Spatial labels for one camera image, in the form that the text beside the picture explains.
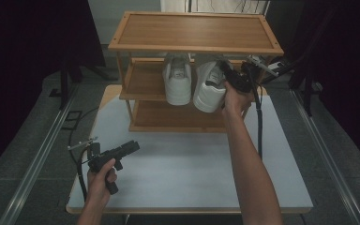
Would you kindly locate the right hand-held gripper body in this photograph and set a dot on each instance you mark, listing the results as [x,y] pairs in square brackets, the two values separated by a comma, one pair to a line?
[245,81]

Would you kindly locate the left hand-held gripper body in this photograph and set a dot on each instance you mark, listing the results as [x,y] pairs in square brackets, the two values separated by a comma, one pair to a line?
[101,159]

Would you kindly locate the white sneaker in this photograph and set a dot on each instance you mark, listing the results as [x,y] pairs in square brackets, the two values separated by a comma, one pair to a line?
[177,84]
[208,93]

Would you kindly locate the wooden shoe rack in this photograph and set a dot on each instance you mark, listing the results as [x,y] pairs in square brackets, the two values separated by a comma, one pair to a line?
[197,31]

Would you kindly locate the person's right hand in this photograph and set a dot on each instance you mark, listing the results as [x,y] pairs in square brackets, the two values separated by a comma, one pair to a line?
[236,101]

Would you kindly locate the person's left hand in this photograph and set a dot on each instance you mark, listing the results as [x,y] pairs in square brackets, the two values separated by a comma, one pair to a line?
[98,184]

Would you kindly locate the white power strip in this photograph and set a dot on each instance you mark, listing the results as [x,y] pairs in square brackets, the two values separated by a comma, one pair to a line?
[276,65]

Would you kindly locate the white panel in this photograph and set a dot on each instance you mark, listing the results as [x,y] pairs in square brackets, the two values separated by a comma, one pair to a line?
[175,5]

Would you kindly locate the black metal stand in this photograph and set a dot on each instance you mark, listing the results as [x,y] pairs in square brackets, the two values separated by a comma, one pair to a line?
[64,84]

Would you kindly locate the dark curtain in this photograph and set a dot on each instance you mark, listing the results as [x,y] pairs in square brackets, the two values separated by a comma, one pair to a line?
[28,62]
[340,62]

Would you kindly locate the metal floor rail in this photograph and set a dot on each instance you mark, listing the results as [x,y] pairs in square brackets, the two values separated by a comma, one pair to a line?
[37,162]
[328,156]

